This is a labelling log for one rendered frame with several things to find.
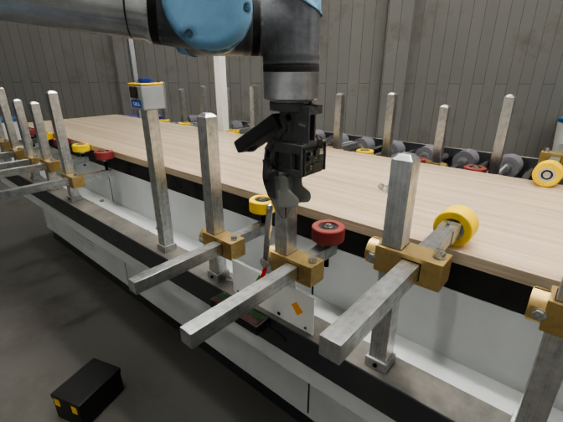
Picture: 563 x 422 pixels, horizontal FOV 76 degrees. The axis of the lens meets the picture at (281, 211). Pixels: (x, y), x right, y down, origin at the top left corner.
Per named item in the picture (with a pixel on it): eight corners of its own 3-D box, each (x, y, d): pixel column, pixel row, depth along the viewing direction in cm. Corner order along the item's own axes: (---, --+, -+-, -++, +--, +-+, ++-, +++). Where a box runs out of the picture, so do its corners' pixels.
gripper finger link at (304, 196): (304, 224, 65) (305, 175, 62) (279, 216, 69) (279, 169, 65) (314, 219, 67) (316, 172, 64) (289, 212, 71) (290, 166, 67)
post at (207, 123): (218, 288, 102) (205, 114, 84) (210, 283, 104) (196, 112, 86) (228, 282, 104) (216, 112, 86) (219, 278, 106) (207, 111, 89)
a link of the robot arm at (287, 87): (251, 71, 57) (289, 71, 64) (252, 103, 59) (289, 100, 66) (295, 72, 52) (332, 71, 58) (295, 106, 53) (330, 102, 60)
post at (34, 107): (54, 202, 179) (29, 101, 161) (52, 200, 181) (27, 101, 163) (62, 200, 181) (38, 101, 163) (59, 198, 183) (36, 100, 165)
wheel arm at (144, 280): (137, 298, 77) (134, 281, 76) (129, 292, 79) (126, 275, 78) (271, 233, 108) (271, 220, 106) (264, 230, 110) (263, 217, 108)
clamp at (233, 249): (229, 262, 92) (229, 244, 90) (197, 246, 100) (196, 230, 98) (247, 254, 96) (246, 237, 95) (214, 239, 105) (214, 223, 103)
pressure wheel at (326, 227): (330, 278, 85) (333, 234, 80) (303, 266, 89) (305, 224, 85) (348, 265, 90) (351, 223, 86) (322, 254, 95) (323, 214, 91)
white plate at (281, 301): (312, 336, 80) (313, 299, 76) (233, 292, 96) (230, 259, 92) (313, 335, 80) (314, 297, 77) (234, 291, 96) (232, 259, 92)
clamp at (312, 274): (310, 289, 76) (311, 268, 75) (264, 267, 85) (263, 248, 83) (325, 278, 80) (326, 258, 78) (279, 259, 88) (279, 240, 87)
